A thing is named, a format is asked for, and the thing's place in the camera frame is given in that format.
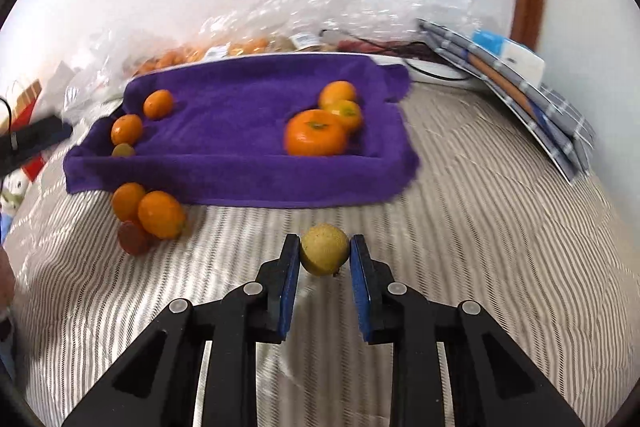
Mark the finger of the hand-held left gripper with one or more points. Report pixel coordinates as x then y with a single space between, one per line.
40 133

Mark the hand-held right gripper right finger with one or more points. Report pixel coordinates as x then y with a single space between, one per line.
361 287

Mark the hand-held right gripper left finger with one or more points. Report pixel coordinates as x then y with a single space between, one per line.
289 287

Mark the small orange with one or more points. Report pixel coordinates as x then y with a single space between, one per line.
338 92
161 214
346 114
128 201
158 104
127 129

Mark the large orange tangerine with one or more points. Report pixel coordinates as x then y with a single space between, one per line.
316 133

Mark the purple towel lined tray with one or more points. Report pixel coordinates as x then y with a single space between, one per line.
240 122

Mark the red paper bag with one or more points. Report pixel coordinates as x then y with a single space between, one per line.
31 168

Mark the white plastic bag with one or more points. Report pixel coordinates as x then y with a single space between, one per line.
80 92

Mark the striped bed sheet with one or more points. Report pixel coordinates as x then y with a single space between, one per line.
450 257

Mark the small reddish brown fruit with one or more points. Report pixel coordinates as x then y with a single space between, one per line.
133 238

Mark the clear bag of oranges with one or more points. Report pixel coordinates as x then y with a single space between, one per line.
175 57

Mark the clear bag of brownish fruit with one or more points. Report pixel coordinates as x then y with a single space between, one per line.
300 41

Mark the blue plaid folded cloth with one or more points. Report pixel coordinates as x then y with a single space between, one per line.
550 107

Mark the blue and white box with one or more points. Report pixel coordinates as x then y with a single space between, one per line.
515 52

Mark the crumpled clear plastic bags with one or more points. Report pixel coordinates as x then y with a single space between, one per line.
325 2

